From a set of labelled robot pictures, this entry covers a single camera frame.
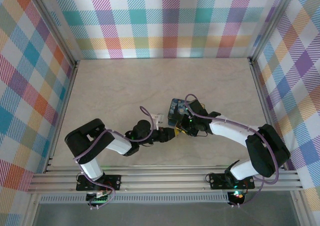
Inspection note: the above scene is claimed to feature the starry night tin box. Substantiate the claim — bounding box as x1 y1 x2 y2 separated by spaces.
166 97 208 128

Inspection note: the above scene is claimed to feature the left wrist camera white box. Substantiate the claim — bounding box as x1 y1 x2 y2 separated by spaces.
149 112 166 131

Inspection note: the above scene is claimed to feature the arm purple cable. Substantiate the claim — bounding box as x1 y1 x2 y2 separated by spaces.
73 105 157 207
184 93 280 208

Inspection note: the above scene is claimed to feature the circuit board with lit leds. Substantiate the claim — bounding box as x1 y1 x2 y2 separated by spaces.
228 190 245 205

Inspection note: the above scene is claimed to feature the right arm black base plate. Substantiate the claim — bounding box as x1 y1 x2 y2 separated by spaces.
208 172 256 190

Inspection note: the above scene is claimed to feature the aluminium mounting rail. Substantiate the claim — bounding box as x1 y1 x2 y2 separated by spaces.
26 164 304 194

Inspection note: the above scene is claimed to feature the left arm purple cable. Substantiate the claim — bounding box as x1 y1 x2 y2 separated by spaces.
73 105 157 207

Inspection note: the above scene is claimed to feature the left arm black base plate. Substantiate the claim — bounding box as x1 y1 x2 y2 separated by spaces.
76 174 122 192

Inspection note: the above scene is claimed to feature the aluminium table side rail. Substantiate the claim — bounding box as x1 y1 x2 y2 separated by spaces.
248 59 288 171
43 60 80 173

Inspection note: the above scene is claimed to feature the grey slotted cable duct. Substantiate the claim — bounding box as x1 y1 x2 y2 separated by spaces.
39 194 230 204

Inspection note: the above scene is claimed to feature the green circuit board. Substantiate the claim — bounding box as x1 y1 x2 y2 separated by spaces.
86 191 111 204

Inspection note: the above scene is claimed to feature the aluminium frame post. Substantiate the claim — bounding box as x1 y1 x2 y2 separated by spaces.
247 0 298 63
27 0 80 66

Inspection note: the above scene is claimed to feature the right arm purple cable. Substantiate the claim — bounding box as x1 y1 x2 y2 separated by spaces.
184 93 280 208

